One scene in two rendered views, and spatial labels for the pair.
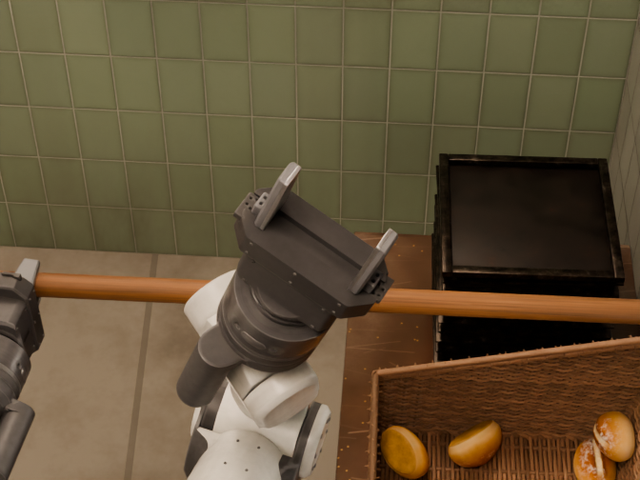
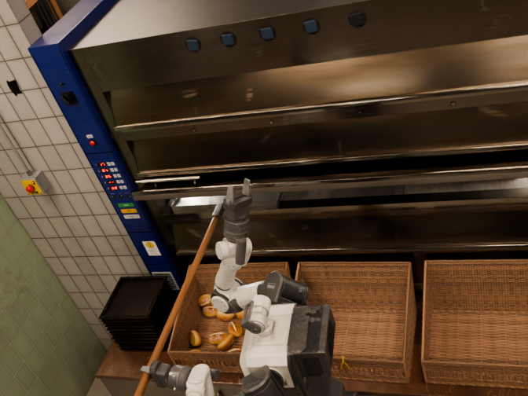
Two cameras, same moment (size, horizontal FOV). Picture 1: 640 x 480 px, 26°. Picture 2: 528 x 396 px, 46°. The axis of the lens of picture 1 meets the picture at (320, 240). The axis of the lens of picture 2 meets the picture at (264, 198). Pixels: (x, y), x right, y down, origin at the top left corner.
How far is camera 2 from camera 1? 1.69 m
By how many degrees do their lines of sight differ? 51
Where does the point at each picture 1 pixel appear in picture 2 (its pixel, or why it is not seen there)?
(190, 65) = not seen: outside the picture
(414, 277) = (122, 357)
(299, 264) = (242, 200)
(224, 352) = (243, 239)
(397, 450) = not seen: hidden behind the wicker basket
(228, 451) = (240, 290)
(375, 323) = (137, 368)
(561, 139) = (71, 325)
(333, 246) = (238, 196)
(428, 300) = (191, 273)
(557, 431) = (196, 319)
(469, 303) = (195, 265)
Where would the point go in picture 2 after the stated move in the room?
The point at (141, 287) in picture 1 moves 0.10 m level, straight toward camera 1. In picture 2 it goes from (162, 339) to (186, 335)
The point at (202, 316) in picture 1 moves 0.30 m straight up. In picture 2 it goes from (227, 250) to (199, 184)
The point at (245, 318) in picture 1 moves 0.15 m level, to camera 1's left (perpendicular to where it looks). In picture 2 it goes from (243, 224) to (233, 254)
